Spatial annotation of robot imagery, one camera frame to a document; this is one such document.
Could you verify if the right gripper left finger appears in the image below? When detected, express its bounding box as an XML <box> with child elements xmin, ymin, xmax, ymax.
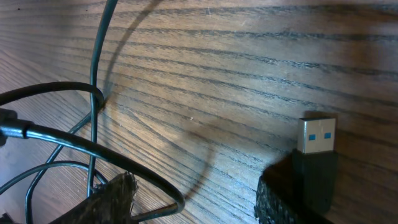
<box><xmin>51</xmin><ymin>172</ymin><xmax>137</xmax><ymax>224</ymax></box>

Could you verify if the black thick USB cable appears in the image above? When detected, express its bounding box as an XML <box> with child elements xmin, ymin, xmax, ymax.
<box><xmin>0</xmin><ymin>0</ymin><xmax>339</xmax><ymax>224</ymax></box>

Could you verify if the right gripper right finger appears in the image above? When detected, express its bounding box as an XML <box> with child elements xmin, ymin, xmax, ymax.
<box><xmin>254</xmin><ymin>154</ymin><xmax>335</xmax><ymax>224</ymax></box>

